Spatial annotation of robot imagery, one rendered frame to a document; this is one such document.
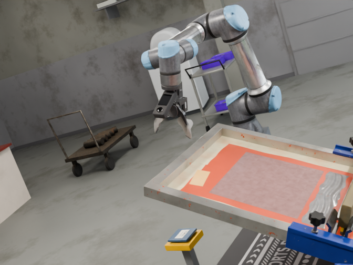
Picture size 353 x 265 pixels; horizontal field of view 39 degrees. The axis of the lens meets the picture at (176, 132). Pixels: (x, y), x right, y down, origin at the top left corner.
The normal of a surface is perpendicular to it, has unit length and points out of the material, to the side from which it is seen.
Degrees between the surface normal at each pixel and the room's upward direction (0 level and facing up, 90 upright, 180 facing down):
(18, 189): 90
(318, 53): 90
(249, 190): 22
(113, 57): 90
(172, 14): 90
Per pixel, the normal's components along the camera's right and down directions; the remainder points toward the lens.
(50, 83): -0.25, 0.32
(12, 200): 0.92, -0.22
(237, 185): 0.02, -0.90
